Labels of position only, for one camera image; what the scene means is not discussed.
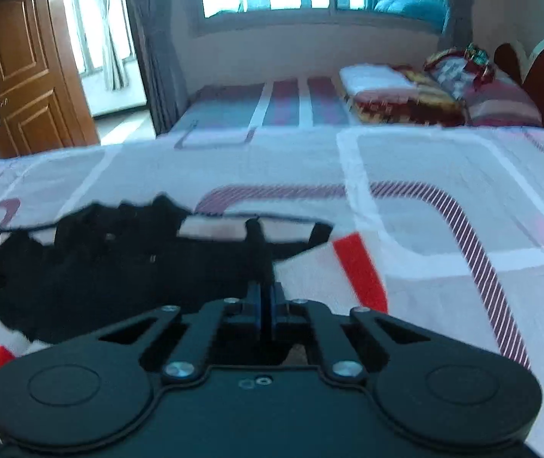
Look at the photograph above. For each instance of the folded white red blanket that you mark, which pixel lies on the folded white red blanket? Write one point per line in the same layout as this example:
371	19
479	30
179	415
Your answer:
384	94

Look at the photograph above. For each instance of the patterned red pillow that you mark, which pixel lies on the patterned red pillow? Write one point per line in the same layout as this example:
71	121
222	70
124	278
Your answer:
487	94

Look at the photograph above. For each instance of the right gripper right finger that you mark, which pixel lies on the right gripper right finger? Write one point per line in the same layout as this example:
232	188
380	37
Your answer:
376	383

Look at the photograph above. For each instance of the grey curtain left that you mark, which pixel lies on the grey curtain left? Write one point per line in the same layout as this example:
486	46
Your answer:
160	68

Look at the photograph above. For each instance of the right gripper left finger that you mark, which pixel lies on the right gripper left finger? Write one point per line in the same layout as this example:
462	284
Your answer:
84	392

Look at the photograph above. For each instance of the striped white red black garment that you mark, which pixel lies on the striped white red black garment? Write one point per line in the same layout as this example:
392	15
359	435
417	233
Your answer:
101	265

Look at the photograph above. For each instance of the white sheer curtain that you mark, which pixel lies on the white sheer curtain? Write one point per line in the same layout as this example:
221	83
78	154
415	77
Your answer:
116	48

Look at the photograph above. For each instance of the grey curtain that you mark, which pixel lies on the grey curtain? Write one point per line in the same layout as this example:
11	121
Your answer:
458	28
160	68

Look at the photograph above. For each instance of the wooden door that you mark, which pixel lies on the wooden door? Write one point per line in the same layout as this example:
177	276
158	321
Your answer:
47	107

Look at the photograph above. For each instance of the striped bed sheet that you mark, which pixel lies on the striped bed sheet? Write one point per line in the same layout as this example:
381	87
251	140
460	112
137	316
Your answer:
295	102

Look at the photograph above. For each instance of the grey curtain right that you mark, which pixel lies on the grey curtain right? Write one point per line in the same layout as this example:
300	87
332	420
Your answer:
458	28

